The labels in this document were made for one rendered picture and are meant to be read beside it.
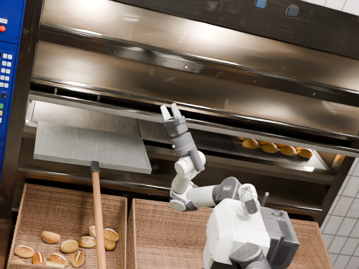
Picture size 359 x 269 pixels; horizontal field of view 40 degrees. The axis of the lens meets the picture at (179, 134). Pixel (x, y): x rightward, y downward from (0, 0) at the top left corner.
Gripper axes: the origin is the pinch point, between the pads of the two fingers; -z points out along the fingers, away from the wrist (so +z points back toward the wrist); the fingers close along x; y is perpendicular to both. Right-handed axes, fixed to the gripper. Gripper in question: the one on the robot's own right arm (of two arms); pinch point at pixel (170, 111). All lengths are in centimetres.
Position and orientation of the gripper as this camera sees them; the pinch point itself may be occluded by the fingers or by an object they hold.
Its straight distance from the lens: 198.3
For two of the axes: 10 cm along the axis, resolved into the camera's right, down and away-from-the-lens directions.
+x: 5.3, -0.5, -8.5
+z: 3.7, 9.1, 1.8
